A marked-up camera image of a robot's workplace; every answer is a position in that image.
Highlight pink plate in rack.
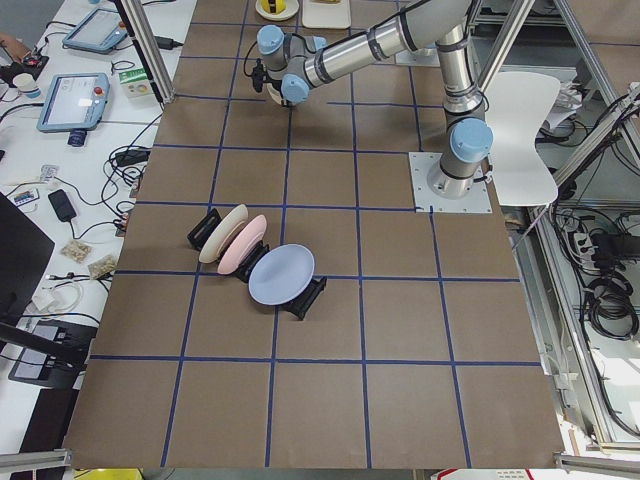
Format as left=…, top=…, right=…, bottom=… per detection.
left=217, top=214, right=267, bottom=275

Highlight aluminium frame post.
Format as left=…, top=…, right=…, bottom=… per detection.
left=115, top=0, right=175, bottom=105

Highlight cream plate in rack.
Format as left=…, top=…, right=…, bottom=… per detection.
left=199, top=204, right=248, bottom=264

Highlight small white plate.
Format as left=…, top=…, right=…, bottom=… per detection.
left=255, top=0, right=300, bottom=22

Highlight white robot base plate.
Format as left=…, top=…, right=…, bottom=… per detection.
left=408, top=152, right=492, bottom=214

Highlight white plastic chair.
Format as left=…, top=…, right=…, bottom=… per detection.
left=485, top=71, right=560, bottom=207

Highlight white ceramic bowl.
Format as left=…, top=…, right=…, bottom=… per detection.
left=267, top=84, right=287, bottom=106

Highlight blue teach pendant far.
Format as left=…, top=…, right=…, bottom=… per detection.
left=62, top=8, right=128, bottom=54

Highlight blue teach pendant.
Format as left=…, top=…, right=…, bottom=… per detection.
left=37, top=73, right=110, bottom=133
left=62, top=8, right=128, bottom=54

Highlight white rectangular tray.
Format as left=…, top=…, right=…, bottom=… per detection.
left=302, top=0, right=351, bottom=29

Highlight light blue plate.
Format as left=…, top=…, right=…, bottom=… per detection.
left=248, top=244, right=315, bottom=306

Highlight blue teach pendant near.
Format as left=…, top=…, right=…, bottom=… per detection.
left=37, top=73, right=110, bottom=133

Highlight black monitor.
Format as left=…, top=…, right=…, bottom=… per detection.
left=1, top=196, right=87, bottom=366

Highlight white paper cup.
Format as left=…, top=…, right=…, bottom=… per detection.
left=12, top=73, right=41, bottom=99

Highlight black dish rack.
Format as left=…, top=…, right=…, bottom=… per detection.
left=187, top=209, right=327, bottom=320

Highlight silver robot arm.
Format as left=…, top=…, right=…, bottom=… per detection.
left=248, top=0, right=493, bottom=199

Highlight black phone device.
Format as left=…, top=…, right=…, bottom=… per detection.
left=48, top=189, right=77, bottom=222

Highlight yellow lemon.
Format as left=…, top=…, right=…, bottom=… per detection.
left=262, top=0, right=286, bottom=15

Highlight green white box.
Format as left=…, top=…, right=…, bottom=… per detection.
left=118, top=68, right=153, bottom=98

